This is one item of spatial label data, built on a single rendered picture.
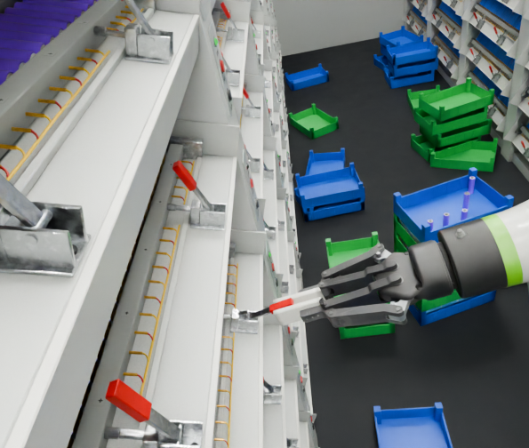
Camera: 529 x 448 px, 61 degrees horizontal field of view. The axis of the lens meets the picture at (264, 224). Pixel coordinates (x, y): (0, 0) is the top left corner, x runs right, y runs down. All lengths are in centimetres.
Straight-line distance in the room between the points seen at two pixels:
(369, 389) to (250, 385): 104
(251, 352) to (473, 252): 32
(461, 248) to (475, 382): 112
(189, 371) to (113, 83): 25
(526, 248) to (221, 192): 37
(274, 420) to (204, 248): 40
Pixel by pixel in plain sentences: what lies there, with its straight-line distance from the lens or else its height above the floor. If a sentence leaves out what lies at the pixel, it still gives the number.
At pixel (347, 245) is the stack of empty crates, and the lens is 181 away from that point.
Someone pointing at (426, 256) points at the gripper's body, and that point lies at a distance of 60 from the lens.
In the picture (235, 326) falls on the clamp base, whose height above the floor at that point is 91.
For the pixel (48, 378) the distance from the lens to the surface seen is 19.
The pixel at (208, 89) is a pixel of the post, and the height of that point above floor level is 120.
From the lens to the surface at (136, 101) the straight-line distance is 37.
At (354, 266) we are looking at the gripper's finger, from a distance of 66.
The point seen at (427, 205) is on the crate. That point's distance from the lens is 164.
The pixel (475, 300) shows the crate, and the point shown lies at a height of 4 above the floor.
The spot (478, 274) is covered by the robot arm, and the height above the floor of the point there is 99.
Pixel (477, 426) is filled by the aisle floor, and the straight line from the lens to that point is 161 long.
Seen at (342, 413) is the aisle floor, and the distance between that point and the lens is 160.
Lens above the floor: 142
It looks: 38 degrees down
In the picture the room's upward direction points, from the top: 14 degrees counter-clockwise
